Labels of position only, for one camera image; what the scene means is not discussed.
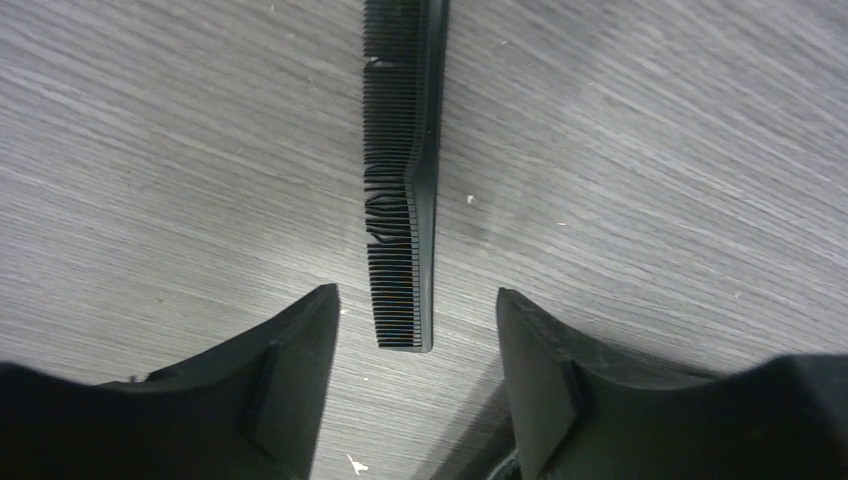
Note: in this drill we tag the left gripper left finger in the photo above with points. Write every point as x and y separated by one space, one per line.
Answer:
248 408

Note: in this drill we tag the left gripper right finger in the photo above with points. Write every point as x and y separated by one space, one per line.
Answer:
582 408

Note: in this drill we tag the black comb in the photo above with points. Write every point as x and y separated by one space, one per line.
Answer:
404 43

